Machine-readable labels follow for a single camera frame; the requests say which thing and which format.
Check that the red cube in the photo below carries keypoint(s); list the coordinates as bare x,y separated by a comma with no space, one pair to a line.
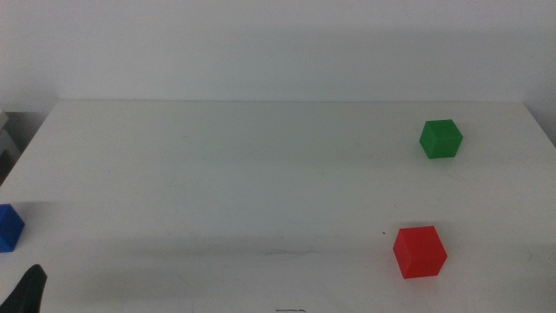
419,254

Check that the blue cube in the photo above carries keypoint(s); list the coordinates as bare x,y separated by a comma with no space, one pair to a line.
8,228

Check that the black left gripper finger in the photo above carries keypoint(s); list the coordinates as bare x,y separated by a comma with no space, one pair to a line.
28,293

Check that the green cube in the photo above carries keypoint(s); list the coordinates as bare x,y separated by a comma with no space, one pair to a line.
441,140

